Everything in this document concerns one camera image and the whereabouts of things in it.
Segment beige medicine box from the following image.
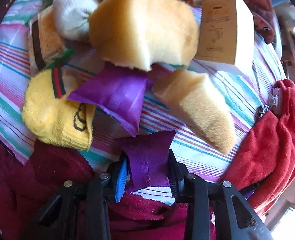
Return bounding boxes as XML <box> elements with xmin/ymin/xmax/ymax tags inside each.
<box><xmin>195</xmin><ymin>0</ymin><xmax>254</xmax><ymax>69</ymax></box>

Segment dark red garment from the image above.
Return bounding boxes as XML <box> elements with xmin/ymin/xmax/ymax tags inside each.
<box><xmin>0</xmin><ymin>139</ymin><xmax>217</xmax><ymax>240</ymax></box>

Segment large yellow sponge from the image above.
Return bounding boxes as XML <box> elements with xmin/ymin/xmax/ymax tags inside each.
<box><xmin>89</xmin><ymin>0</ymin><xmax>199</xmax><ymax>72</ymax></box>

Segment cracker pack green ends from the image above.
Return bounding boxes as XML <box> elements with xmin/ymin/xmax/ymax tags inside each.
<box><xmin>28</xmin><ymin>5</ymin><xmax>66</xmax><ymax>75</ymax></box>

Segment yellow sock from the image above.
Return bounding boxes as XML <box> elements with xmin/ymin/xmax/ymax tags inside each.
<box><xmin>22</xmin><ymin>68</ymin><xmax>96</xmax><ymax>151</ymax></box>

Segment white sock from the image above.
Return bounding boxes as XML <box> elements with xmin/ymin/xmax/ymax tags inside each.
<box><xmin>53</xmin><ymin>0</ymin><xmax>102</xmax><ymax>42</ymax></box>

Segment yellow sponge wedge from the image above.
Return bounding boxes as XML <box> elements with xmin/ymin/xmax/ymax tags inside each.
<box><xmin>152</xmin><ymin>68</ymin><xmax>236</xmax><ymax>154</ymax></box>

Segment clear hair clip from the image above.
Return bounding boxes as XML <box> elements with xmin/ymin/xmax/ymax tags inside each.
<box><xmin>268</xmin><ymin>87</ymin><xmax>282</xmax><ymax>116</ymax></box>

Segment purple snack packet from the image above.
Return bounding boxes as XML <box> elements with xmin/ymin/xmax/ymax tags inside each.
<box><xmin>67</xmin><ymin>62</ymin><xmax>148</xmax><ymax>137</ymax></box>
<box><xmin>116</xmin><ymin>131</ymin><xmax>176</xmax><ymax>193</ymax></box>

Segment red towel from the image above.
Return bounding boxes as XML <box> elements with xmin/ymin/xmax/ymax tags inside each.
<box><xmin>222</xmin><ymin>79</ymin><xmax>295</xmax><ymax>215</ymax></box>

